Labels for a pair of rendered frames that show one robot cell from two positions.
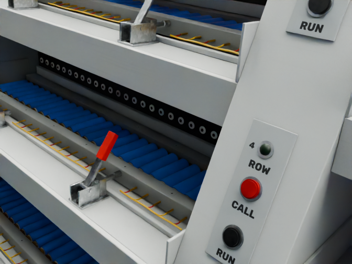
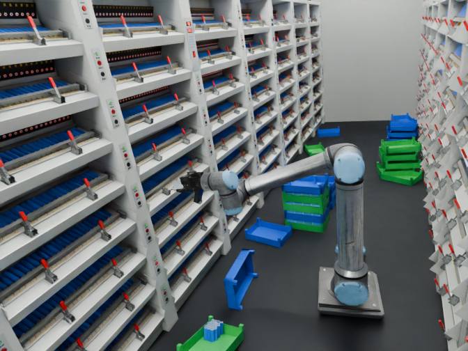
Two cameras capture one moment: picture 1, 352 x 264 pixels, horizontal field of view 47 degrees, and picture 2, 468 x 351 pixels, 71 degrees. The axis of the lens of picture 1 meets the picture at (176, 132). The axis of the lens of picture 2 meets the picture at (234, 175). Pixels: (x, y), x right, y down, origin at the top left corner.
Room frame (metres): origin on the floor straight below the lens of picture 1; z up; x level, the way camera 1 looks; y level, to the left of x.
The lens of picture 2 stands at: (0.52, 1.93, 1.41)
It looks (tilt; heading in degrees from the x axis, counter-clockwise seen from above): 22 degrees down; 261
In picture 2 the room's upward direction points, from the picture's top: 9 degrees counter-clockwise
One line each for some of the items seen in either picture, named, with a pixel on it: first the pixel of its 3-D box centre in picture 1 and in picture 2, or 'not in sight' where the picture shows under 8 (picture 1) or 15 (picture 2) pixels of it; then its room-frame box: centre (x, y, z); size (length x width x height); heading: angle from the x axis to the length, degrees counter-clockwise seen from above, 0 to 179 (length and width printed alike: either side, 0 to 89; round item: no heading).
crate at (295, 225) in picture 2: not in sight; (307, 219); (-0.35, -0.18, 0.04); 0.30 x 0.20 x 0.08; 140
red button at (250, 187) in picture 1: (251, 188); not in sight; (0.32, -0.07, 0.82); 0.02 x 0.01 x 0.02; 52
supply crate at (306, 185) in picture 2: not in sight; (304, 182); (-0.35, -0.18, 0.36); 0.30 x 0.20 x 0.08; 140
